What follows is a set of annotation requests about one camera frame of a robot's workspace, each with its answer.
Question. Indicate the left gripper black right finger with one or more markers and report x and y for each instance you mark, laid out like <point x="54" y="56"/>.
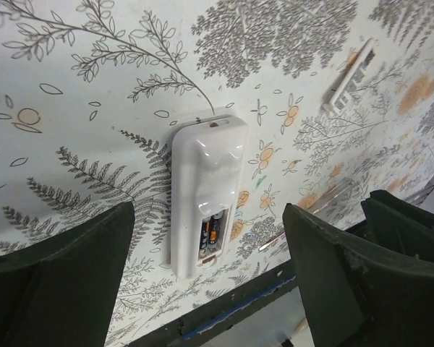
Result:
<point x="369" y="285"/>

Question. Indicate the floral patterned table mat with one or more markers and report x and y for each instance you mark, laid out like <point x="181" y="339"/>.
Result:
<point x="92" y="92"/>

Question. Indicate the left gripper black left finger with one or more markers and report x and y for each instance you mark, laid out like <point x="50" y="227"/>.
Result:
<point x="62" y="291"/>

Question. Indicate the white remote control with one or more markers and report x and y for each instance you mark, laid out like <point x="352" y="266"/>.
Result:
<point x="206" y="170"/>

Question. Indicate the black orange battery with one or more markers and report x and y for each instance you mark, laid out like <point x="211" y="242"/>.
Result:
<point x="215" y="226"/>
<point x="204" y="234"/>

